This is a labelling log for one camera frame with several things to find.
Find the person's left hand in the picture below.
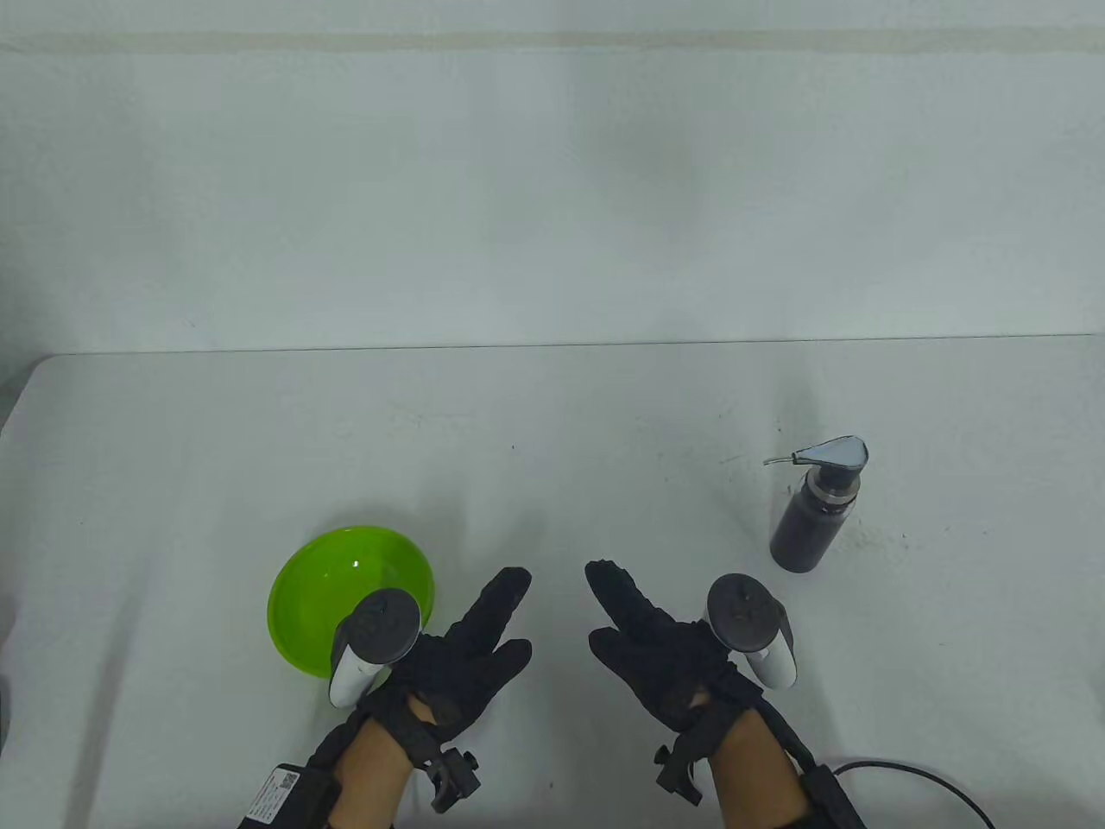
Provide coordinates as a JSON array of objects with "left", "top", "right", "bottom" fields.
[{"left": 369, "top": 567, "right": 534, "bottom": 750}]

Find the person's right hand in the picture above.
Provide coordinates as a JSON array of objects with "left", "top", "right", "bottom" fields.
[{"left": 585, "top": 560, "right": 761, "bottom": 735}]

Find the person's right forearm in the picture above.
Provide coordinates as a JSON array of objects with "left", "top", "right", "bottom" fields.
[{"left": 706, "top": 710, "right": 814, "bottom": 829}]

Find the person's left forearm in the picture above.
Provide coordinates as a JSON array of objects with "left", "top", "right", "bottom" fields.
[{"left": 328, "top": 717, "right": 417, "bottom": 829}]

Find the white and black tracking controller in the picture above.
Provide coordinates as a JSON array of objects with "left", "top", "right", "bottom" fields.
[
  {"left": 328, "top": 588, "right": 423, "bottom": 708},
  {"left": 706, "top": 573, "right": 797, "bottom": 691}
]

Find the green plastic bowl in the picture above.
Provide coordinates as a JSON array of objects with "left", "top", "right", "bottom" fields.
[{"left": 268, "top": 527, "right": 436, "bottom": 680}]

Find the black pump dispenser bottle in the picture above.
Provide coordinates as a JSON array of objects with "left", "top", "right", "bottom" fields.
[{"left": 764, "top": 436, "right": 869, "bottom": 573}]

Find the black box with white label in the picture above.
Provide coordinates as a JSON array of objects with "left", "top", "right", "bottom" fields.
[{"left": 239, "top": 763, "right": 344, "bottom": 829}]

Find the black cable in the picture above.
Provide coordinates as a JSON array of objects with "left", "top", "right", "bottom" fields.
[{"left": 827, "top": 759, "right": 999, "bottom": 829}]

